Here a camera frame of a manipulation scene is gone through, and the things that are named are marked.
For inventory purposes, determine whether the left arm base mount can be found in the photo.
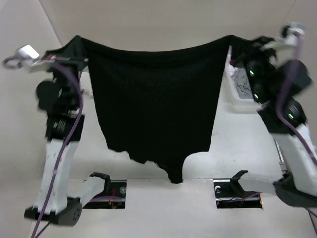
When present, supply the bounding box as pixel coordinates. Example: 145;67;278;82
83;172;127;209

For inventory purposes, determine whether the white folded tank top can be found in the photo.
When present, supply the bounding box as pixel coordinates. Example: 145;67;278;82
82;89;94;99

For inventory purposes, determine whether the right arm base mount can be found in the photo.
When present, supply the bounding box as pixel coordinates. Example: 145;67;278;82
213;170;263;209

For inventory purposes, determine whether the black tank top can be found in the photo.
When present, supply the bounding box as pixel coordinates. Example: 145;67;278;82
47;35;248;184

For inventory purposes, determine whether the white plastic basket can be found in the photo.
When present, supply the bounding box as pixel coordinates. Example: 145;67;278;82
224;46;260;114

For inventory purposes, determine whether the grey tank top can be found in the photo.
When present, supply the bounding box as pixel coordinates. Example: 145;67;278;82
236;68;253;99

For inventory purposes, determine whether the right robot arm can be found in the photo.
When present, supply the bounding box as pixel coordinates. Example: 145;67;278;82
229;32;317;208

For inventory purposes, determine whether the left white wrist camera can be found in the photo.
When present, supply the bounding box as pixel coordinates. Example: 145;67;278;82
15;44;51;73

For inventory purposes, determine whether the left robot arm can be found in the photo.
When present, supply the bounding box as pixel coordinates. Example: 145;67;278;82
23;53;86;226

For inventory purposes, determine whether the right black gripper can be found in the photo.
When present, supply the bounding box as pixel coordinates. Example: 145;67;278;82
229;34;279;101

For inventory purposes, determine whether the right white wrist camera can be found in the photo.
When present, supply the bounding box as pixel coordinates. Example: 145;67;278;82
262;22;307;50

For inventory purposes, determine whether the pale pink tank top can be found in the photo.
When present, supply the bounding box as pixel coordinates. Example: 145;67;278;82
228;67;239;77

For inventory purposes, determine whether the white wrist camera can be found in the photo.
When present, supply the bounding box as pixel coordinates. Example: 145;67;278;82
15;44;51;73
262;22;307;50

